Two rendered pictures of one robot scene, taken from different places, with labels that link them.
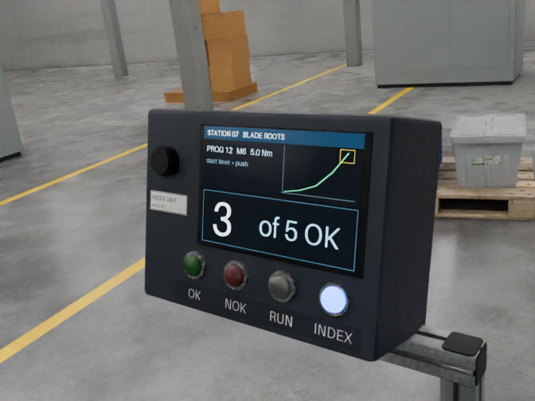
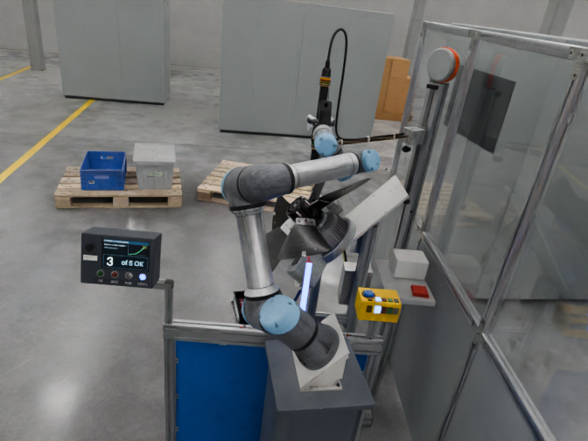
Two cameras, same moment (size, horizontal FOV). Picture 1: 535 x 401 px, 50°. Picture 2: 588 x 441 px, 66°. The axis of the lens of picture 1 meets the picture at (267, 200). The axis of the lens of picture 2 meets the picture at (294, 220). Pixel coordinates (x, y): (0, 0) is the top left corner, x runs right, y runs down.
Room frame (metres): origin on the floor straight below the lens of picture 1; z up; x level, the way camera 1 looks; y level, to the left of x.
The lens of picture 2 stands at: (-0.96, 0.48, 2.08)
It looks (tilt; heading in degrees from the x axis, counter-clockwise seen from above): 26 degrees down; 318
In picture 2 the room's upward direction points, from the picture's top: 7 degrees clockwise
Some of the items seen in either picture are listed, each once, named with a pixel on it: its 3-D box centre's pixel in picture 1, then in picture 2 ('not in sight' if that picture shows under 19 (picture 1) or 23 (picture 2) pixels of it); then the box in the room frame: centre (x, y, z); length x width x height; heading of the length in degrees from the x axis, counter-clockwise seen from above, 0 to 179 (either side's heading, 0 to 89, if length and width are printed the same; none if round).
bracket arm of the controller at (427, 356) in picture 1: (353, 329); (142, 282); (0.47, -0.07, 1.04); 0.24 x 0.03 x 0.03; 52
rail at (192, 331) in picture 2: not in sight; (274, 337); (0.14, -0.49, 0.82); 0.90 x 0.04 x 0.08; 52
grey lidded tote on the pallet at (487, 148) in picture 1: (488, 149); (155, 165); (3.45, -1.41, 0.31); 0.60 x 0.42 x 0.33; 156
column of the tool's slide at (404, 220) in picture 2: not in sight; (399, 244); (0.33, -1.51, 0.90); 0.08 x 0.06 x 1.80; 177
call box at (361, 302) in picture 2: not in sight; (377, 305); (-0.10, -0.80, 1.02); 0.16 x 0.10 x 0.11; 52
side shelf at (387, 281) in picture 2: not in sight; (402, 281); (0.12, -1.29, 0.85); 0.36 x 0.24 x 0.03; 142
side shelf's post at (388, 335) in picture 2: not in sight; (385, 345); (0.12, -1.29, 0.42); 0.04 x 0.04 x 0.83; 52
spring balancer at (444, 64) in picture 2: not in sight; (443, 65); (0.33, -1.51, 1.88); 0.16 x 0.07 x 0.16; 177
